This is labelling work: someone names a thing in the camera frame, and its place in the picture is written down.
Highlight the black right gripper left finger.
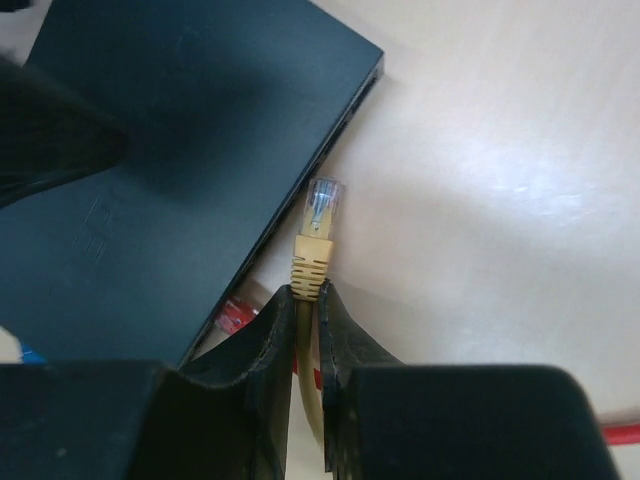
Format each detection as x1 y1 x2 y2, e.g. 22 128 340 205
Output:
1 286 294 479

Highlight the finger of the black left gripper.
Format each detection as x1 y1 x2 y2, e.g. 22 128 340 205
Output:
1 56 128 208

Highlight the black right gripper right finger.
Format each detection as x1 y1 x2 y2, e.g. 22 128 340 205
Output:
317 283 619 479

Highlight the small black network switch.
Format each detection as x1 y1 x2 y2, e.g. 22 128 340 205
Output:
1 1 384 365

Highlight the yellow ethernet cable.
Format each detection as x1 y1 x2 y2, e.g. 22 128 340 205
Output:
288 175 348 451

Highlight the blue ethernet cable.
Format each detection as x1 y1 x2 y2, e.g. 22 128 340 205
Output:
14 339 49 365

